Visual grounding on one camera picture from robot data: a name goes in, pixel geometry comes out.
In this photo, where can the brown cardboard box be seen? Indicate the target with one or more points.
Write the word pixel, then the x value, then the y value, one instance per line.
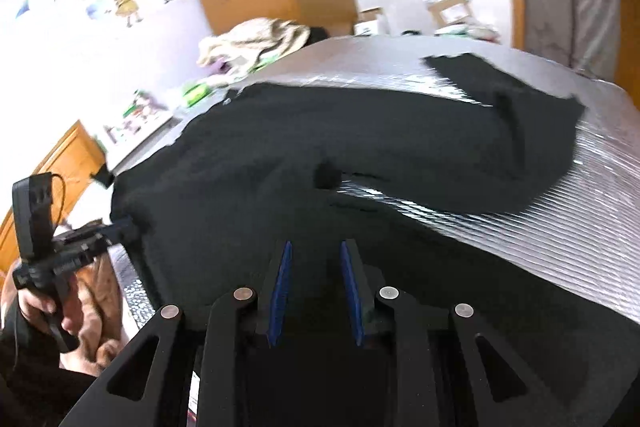
pixel 450 9

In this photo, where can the beige floral cloth pile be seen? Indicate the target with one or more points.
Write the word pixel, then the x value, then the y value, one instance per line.
pixel 250 39

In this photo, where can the brown plush blanket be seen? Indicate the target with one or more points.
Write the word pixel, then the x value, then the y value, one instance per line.
pixel 100 307

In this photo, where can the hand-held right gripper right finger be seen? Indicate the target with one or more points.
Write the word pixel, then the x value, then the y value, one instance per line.
pixel 351 297

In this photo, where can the wooden headboard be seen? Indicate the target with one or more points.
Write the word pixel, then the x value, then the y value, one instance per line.
pixel 50 187

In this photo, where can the white open box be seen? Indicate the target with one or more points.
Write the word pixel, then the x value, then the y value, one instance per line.
pixel 372 21

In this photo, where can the person's left hand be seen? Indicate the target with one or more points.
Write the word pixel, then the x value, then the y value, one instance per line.
pixel 70 314

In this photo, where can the green tissue pack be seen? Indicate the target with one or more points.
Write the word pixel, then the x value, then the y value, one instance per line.
pixel 196 94

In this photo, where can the black fleece garment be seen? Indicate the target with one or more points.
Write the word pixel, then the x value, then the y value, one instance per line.
pixel 300 157

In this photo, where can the black bag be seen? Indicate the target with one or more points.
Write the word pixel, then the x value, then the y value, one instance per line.
pixel 320 36

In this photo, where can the person's left forearm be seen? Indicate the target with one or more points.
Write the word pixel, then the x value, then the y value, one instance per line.
pixel 35 377

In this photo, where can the silver foil mat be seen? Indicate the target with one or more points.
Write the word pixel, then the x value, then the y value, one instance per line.
pixel 500 217

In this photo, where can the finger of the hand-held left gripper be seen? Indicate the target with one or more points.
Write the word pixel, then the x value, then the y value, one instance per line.
pixel 122 228

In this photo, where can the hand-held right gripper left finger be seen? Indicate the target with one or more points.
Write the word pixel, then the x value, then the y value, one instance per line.
pixel 280 297

